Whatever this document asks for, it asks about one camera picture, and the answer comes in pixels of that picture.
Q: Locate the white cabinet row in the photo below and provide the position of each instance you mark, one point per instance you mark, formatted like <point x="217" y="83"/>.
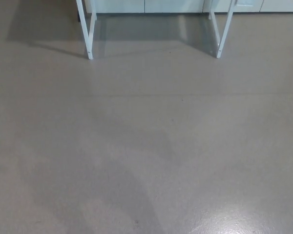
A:
<point x="161" y="5"/>

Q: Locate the white metal-frame desk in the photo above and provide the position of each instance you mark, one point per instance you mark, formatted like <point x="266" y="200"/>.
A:
<point x="90" y="48"/>

